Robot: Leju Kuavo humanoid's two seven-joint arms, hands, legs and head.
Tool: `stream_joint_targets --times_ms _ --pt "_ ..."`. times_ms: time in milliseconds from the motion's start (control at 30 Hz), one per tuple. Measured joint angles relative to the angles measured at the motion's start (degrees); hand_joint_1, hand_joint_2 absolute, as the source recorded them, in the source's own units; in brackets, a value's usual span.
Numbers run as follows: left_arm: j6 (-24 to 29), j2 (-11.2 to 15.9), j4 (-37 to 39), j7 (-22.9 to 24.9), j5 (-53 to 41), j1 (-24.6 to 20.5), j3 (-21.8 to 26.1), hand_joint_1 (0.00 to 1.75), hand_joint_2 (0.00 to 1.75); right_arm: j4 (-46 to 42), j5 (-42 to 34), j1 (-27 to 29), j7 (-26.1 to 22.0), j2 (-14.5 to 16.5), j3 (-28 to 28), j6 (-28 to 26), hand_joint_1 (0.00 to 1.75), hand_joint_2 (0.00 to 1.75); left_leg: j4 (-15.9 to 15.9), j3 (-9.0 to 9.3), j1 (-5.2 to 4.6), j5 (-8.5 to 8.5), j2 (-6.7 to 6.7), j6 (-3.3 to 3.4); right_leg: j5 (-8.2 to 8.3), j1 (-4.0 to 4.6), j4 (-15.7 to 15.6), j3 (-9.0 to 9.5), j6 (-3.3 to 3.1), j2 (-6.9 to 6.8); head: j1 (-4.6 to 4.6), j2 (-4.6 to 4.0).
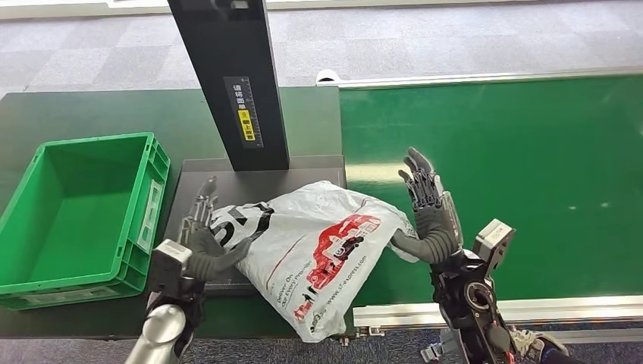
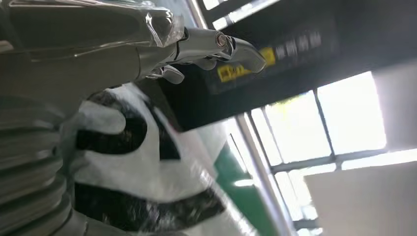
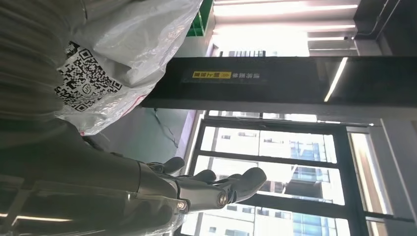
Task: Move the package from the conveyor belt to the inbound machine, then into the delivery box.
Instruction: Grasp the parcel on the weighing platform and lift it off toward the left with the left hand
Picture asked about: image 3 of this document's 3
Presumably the black inbound scanning machine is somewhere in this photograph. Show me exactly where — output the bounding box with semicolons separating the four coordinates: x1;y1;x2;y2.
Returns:
141;57;417;115

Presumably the black yellow column label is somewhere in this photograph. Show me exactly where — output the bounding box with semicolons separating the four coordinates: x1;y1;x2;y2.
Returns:
181;69;268;84

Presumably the green plastic crate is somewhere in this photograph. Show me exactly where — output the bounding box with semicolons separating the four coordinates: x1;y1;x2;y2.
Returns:
186;0;214;37

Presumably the long ceiling light strip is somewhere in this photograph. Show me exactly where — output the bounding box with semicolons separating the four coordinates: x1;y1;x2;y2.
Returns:
213;2;359;16
213;23;357;34

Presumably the short ceiling light strip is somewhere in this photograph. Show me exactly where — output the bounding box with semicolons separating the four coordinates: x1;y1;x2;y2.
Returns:
307;36;347;42

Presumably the thin black wall cable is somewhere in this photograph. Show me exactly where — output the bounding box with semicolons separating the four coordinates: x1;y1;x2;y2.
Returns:
152;108;179;148

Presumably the black window frame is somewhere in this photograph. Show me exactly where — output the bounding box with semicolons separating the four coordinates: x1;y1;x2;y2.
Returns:
187;112;417;236

